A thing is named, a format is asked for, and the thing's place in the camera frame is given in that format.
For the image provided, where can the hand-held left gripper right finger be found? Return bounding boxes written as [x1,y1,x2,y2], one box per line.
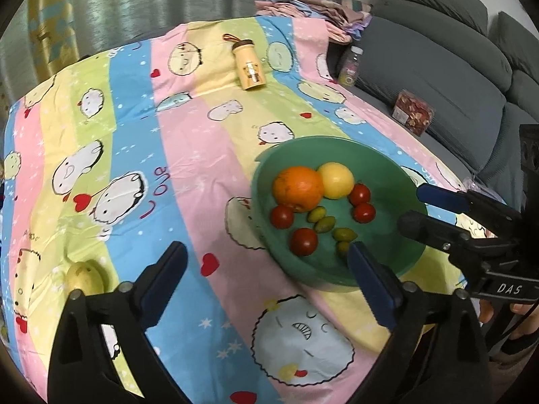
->
[347,242,493,404]

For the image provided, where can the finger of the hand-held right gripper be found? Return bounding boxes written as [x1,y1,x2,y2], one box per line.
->
[416,183,523,238]
[398,211,506,278]

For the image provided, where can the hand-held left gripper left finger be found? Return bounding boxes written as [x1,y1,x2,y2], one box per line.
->
[47,241,189,404]

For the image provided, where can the red tomato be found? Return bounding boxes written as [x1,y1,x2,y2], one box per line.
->
[270,204,294,229]
[290,228,319,257]
[349,183,372,206]
[353,202,377,224]

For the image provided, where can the green bowl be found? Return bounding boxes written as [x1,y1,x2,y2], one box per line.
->
[251,135,428,293]

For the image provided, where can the green pear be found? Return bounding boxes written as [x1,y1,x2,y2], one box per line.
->
[65,261,105,297]

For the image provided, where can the yellow lemon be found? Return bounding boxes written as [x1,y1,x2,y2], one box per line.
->
[317,162,355,200]

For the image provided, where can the orange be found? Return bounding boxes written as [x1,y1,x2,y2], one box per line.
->
[272,167,325,213]

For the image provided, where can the person's right forearm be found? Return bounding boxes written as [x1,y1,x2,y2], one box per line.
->
[488,324,539,396]

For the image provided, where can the person's right hand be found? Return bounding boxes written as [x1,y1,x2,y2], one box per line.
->
[478,298,539,341]

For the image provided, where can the dried snack box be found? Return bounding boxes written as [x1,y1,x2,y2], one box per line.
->
[391,89,436,136]

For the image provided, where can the grey sofa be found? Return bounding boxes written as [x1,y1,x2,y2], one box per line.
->
[328,0,539,203]

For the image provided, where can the printed blanket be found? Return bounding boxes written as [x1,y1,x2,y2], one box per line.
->
[0,14,502,404]

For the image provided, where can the clear plastic bottle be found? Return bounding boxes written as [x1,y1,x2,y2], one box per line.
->
[338,46,363,89]

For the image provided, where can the pile of folded clothes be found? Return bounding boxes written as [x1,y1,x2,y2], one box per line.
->
[255,0,373,45]

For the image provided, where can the yellow bear bottle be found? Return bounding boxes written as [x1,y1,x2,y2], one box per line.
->
[223,34,267,91]

